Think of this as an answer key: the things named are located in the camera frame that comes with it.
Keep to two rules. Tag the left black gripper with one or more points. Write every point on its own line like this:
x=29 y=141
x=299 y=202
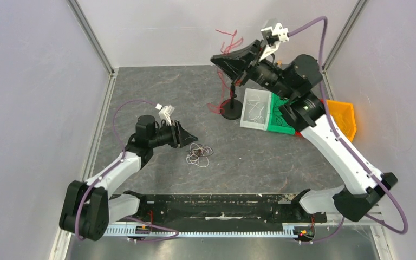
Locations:
x=180 y=136

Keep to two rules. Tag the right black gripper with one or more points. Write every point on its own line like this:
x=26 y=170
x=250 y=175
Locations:
x=249 y=62

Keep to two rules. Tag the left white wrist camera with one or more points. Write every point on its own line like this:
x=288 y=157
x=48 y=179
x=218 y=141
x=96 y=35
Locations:
x=165 y=112

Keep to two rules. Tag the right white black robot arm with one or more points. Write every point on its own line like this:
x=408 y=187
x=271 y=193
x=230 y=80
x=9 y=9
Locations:
x=363 y=184

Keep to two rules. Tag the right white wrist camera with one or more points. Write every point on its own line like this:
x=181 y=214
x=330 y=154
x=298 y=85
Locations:
x=274 y=33

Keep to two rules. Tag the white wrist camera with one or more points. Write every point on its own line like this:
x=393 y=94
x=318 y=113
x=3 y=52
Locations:
x=165 y=112
x=274 y=33

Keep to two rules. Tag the white plastic bin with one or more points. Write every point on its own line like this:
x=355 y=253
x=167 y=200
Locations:
x=256 y=108

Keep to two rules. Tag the orange plastic bin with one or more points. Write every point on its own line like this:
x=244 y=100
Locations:
x=344 y=115

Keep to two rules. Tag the green plastic bin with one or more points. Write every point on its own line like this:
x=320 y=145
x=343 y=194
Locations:
x=276 y=122

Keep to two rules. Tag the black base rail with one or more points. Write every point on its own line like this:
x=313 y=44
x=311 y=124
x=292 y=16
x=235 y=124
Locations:
x=218 y=215

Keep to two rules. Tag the black stand with pink ball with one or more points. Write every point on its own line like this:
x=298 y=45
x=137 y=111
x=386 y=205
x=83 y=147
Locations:
x=231 y=108

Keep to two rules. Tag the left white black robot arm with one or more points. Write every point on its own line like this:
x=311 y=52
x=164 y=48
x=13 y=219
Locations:
x=89 y=206

